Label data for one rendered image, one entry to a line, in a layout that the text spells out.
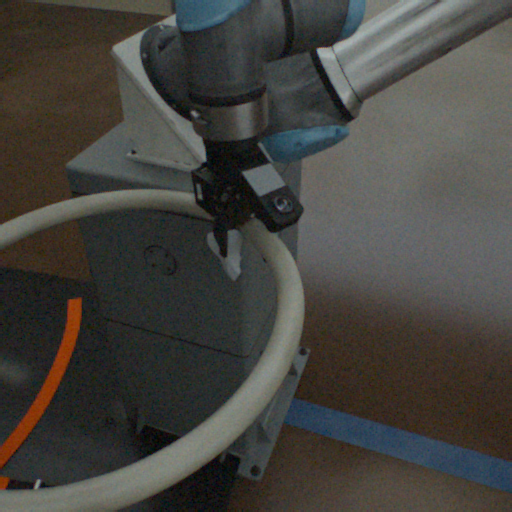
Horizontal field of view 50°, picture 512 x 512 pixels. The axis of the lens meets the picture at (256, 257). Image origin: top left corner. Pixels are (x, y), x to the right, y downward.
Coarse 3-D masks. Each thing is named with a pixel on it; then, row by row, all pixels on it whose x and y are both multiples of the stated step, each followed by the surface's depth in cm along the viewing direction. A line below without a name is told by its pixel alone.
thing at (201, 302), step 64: (192, 192) 102; (128, 256) 119; (192, 256) 112; (256, 256) 114; (128, 320) 133; (192, 320) 124; (256, 320) 125; (128, 384) 150; (192, 384) 139; (256, 448) 153
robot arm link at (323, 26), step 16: (288, 0) 57; (304, 0) 57; (320, 0) 58; (336, 0) 59; (352, 0) 60; (288, 16) 57; (304, 16) 58; (320, 16) 59; (336, 16) 60; (352, 16) 61; (288, 32) 58; (304, 32) 59; (320, 32) 60; (336, 32) 62; (352, 32) 64; (288, 48) 60; (304, 48) 61
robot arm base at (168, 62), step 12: (156, 36) 105; (168, 36) 102; (156, 48) 103; (168, 48) 101; (180, 48) 100; (156, 60) 102; (168, 60) 101; (180, 60) 100; (156, 72) 103; (168, 72) 102; (180, 72) 101; (168, 84) 102; (180, 84) 102; (180, 96) 103
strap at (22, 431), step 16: (80, 304) 199; (64, 336) 186; (64, 352) 180; (64, 368) 175; (48, 384) 170; (48, 400) 165; (32, 416) 161; (16, 432) 157; (0, 448) 153; (16, 448) 153; (0, 464) 149
